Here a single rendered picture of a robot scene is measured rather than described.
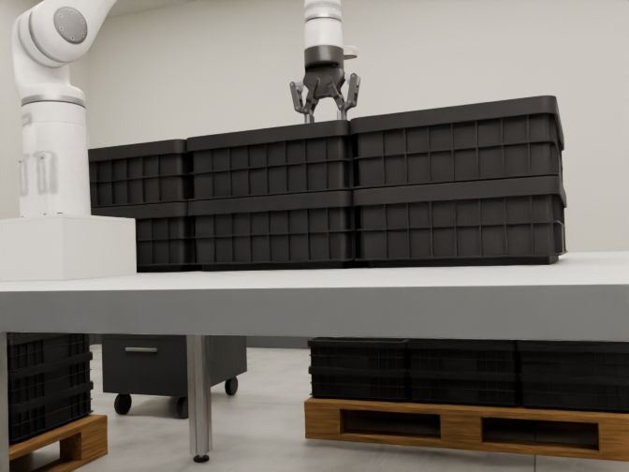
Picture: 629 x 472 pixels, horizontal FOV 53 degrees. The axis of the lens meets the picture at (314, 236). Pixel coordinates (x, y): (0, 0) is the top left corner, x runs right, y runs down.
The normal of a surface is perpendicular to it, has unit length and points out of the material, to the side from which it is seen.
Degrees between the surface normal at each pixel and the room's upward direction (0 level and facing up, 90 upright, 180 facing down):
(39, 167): 90
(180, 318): 90
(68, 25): 88
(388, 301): 90
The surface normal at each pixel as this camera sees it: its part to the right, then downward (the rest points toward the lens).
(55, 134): 0.38, -0.07
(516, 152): -0.39, -0.01
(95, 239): 0.94, -0.04
